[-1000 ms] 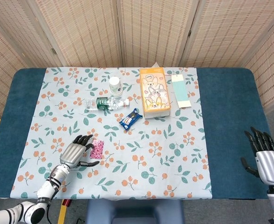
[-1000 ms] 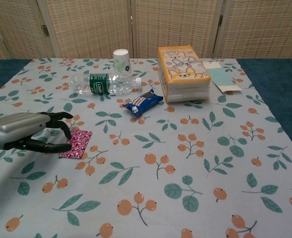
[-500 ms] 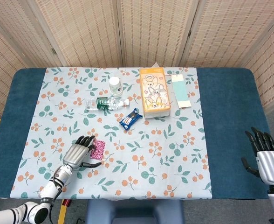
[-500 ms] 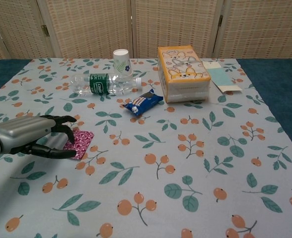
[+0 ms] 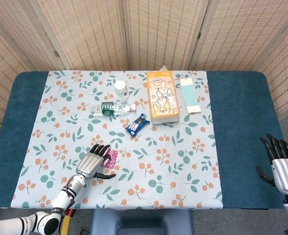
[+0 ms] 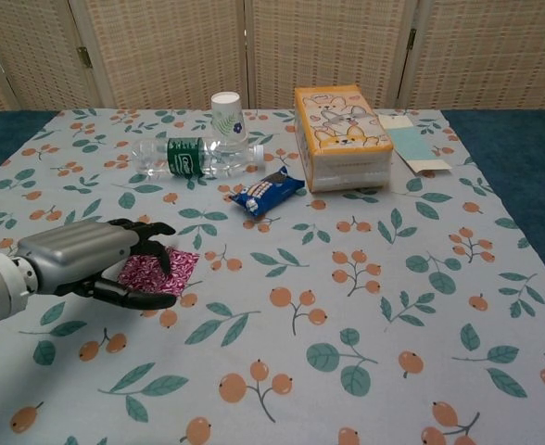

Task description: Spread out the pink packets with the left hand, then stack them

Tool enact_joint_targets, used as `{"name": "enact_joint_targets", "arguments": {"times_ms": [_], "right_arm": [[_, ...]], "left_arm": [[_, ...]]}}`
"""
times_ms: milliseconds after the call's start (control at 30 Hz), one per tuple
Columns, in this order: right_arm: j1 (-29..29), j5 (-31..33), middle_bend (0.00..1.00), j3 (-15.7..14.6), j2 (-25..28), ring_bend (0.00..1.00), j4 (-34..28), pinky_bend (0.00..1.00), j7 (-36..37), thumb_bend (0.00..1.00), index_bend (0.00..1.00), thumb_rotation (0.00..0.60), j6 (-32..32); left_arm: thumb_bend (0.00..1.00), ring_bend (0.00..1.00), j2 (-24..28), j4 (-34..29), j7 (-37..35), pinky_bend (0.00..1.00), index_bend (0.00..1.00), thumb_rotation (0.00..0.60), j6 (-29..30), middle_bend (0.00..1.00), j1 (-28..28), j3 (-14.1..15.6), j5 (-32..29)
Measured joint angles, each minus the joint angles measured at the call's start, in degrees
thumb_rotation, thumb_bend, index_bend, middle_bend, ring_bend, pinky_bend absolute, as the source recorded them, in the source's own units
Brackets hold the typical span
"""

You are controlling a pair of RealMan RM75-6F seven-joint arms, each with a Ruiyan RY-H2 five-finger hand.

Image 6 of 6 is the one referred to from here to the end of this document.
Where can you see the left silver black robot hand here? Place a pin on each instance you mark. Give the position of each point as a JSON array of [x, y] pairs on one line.
[[78, 252]]

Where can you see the clear green-label water bottle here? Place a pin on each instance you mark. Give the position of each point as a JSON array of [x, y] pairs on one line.
[[184, 157]]

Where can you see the brass screen hinge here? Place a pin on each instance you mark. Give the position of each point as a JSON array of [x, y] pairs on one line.
[[83, 56]]

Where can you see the blue cookie packet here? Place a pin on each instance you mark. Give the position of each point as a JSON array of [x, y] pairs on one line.
[[265, 191]]

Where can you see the white floral paper cup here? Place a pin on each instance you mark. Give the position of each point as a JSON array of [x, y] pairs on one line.
[[228, 116]]

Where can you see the woven folding screen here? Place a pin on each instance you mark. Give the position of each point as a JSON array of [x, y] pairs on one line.
[[170, 51]]

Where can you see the leaf and fruit tablecloth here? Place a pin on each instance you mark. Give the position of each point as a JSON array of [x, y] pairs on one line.
[[300, 287]]

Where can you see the orange corgi tissue pack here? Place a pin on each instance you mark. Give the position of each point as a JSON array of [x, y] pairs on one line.
[[342, 139]]

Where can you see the teal and cream bookmark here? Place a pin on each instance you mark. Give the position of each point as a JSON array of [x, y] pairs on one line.
[[409, 143]]

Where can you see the dark screen hinge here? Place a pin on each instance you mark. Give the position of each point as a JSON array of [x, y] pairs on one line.
[[411, 39]]

